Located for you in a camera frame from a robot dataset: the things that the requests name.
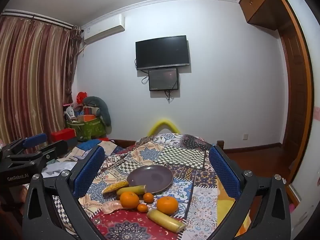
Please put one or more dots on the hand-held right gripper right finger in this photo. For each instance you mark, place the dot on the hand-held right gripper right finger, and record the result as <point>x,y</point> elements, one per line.
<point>223,172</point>

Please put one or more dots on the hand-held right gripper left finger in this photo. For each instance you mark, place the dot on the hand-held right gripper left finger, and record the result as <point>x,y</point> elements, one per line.
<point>90,172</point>

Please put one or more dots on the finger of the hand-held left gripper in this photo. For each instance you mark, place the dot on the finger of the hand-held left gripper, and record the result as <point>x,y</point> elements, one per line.
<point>35,139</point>
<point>56,147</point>

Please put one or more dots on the yellow corn cob piece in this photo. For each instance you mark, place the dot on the yellow corn cob piece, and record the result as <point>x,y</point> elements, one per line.
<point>113,187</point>

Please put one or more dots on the pink pomelo segment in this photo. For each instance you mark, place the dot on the pink pomelo segment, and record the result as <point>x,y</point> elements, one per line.
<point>111,207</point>

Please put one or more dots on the green husked corn cob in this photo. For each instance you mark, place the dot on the green husked corn cob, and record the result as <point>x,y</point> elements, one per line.
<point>130,190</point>

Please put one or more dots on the large orange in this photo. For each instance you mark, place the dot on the large orange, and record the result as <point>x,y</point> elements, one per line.
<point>129,200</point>
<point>167,205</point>

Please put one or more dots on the purple plate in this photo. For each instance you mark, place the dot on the purple plate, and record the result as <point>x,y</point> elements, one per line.
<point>150,177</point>

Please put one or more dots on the small orange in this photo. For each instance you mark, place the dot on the small orange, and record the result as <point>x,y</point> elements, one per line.
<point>142,207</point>
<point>148,197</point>

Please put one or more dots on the red box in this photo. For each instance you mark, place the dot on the red box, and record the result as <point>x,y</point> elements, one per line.
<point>62,135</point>

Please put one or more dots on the white cloth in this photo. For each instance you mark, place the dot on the white cloth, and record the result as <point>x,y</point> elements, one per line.
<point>60,168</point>

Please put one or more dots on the blue patchwork quilt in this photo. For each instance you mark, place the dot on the blue patchwork quilt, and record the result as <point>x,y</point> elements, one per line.
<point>87,147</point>

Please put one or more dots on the orange box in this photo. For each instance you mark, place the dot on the orange box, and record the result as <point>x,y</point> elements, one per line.
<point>86,118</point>

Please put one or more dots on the patchwork blanket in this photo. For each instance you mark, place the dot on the patchwork blanket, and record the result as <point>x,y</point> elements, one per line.
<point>180,155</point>

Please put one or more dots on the red plastic bag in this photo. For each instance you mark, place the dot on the red plastic bag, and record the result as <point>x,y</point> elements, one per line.
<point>81,97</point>

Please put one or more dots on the striped brown curtain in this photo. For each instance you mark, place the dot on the striped brown curtain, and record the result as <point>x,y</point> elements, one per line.
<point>32,80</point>

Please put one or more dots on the pale yellow corn cob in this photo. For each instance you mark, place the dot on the pale yellow corn cob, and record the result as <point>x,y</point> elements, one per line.
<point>165,220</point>

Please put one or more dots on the small black monitor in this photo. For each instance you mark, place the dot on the small black monitor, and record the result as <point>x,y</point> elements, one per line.
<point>163,79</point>

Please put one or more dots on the white air conditioner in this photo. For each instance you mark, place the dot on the white air conditioner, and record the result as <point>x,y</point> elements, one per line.
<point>105,30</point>

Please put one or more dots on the white wall socket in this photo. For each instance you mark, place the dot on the white wall socket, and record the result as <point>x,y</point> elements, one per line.
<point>245,136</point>

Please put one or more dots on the wooden door frame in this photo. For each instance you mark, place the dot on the wooden door frame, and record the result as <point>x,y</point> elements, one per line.
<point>295,80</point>

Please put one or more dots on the white curtain rail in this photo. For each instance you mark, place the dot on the white curtain rail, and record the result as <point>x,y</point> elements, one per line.
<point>37,17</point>

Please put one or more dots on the black wall television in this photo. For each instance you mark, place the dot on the black wall television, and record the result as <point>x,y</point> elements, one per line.
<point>162,52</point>

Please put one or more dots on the wooden wall cabinet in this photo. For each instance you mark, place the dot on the wooden wall cabinet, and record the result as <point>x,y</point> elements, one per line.
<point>257,2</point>

